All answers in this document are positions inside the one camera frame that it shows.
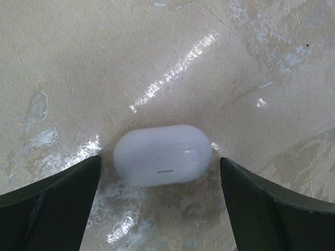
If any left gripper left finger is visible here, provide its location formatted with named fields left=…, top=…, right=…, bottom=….
left=1, top=155, right=102, bottom=250

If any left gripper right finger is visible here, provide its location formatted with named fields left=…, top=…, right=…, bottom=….
left=220, top=157, right=334, bottom=250

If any white oval charging case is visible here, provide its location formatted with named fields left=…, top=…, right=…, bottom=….
left=113, top=124, right=213, bottom=187

